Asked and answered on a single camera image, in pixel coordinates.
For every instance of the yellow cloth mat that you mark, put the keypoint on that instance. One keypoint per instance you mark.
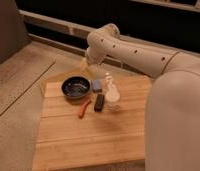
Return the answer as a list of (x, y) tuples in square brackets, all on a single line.
[(65, 75)]

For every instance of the black round bowl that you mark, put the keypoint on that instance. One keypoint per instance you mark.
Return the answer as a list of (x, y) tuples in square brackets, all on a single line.
[(75, 87)]

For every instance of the orange carrot toy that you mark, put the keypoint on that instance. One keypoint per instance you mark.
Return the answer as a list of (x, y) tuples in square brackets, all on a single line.
[(82, 108)]

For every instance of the grey cabinet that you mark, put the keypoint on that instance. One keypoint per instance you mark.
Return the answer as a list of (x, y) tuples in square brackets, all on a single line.
[(13, 33)]

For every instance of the wooden cutting board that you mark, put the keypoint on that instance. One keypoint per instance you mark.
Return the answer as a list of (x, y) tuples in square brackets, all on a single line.
[(65, 141)]

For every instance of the black rectangular block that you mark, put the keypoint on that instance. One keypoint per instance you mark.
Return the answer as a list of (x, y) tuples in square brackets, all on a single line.
[(99, 103)]

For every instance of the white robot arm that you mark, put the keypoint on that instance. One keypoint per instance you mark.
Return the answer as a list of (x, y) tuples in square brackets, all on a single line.
[(172, 113)]

